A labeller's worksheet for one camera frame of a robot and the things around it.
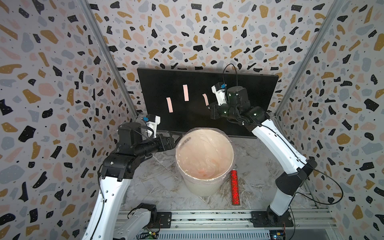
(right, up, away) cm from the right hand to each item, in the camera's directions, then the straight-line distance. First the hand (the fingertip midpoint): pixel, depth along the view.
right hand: (206, 107), depth 70 cm
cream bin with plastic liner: (0, -27, +17) cm, 32 cm away
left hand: (-13, -13, -8) cm, 20 cm away
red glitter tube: (+17, -43, +14) cm, 48 cm away
